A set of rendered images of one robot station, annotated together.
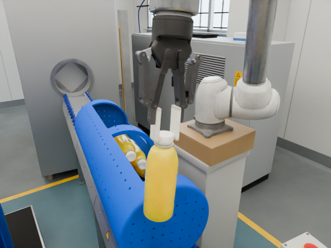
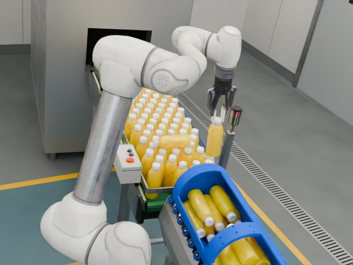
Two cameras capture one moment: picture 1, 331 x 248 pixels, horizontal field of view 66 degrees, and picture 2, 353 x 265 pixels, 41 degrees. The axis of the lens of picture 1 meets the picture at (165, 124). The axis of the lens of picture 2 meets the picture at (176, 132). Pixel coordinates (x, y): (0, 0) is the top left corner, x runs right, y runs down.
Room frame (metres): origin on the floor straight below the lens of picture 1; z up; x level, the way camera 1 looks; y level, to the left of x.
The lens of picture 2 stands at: (2.36, -0.11, 2.42)
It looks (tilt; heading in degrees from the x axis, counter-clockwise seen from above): 30 degrees down; 182
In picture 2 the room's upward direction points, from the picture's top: 10 degrees clockwise
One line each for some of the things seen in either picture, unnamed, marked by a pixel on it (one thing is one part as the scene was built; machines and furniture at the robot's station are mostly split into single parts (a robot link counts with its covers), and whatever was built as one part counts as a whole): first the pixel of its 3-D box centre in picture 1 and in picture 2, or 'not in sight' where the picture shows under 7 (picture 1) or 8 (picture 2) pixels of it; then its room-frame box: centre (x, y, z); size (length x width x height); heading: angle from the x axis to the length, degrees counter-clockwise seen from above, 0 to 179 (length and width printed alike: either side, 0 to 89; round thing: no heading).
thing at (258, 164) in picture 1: (191, 97); not in sight; (3.10, -0.32, 0.72); 2.15 x 0.54 x 1.45; 35
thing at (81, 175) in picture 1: (78, 157); not in sight; (2.28, 0.90, 0.31); 0.06 x 0.06 x 0.63; 26
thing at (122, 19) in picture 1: (128, 120); not in sight; (1.97, 0.31, 0.85); 0.06 x 0.06 x 1.70; 26
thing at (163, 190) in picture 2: not in sight; (185, 188); (0.41, -0.07, 0.96); 0.40 x 0.01 x 0.03; 116
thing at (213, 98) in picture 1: (213, 98); (124, 254); (1.24, -0.24, 1.27); 0.18 x 0.16 x 0.22; 73
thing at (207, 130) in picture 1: (207, 122); not in sight; (1.26, -0.23, 1.13); 0.22 x 0.18 x 0.06; 30
